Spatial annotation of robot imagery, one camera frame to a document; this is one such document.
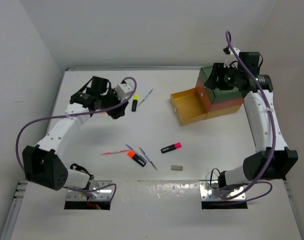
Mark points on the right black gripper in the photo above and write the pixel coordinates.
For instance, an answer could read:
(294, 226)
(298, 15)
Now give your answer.
(218, 70)

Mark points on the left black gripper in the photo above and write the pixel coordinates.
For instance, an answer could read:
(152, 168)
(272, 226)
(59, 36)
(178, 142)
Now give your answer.
(117, 111)

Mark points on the blue clear pen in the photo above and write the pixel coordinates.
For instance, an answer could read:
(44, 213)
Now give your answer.
(132, 149)

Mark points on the yellow bottom drawer box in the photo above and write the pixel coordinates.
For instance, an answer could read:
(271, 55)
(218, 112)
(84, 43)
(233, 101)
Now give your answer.
(189, 108)

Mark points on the red clear pen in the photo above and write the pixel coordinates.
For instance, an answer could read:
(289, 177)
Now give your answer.
(115, 152)

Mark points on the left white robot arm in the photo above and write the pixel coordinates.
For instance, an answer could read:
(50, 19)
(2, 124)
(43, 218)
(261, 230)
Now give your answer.
(43, 163)

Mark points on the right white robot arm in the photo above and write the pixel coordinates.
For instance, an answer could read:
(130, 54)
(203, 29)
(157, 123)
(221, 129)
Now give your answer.
(272, 159)

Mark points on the green top drawer box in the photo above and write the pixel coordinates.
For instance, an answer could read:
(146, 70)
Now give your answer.
(216, 96)

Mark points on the red middle drawer box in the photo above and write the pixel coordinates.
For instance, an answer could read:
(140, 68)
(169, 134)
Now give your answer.
(213, 107)

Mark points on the yellow highlighter marker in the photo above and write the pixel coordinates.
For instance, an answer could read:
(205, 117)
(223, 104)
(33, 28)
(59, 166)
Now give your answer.
(134, 103)

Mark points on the green clear pen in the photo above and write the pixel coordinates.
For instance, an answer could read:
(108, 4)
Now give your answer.
(145, 98)

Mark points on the orange highlighter marker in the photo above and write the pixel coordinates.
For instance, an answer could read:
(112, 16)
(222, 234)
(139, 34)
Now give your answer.
(134, 156)

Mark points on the pink highlighter marker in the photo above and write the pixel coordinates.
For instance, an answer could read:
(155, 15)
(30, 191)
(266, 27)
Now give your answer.
(171, 147)

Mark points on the grey eraser block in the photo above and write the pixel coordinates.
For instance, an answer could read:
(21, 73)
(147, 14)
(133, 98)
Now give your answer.
(176, 168)

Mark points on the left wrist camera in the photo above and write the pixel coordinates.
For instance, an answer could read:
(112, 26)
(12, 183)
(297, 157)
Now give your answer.
(123, 91)

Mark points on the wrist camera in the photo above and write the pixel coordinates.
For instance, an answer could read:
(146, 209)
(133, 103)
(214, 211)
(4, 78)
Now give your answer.
(231, 60)
(123, 91)

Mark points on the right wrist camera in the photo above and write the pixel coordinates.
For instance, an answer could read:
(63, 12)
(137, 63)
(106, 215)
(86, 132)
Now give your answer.
(231, 60)

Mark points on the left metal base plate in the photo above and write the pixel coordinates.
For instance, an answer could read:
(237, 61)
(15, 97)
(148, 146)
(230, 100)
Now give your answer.
(100, 191)

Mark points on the metal base plate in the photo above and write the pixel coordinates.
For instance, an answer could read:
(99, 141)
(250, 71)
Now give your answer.
(100, 191)
(209, 193)

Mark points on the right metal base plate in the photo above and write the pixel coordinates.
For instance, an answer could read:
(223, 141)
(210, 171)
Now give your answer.
(209, 193)

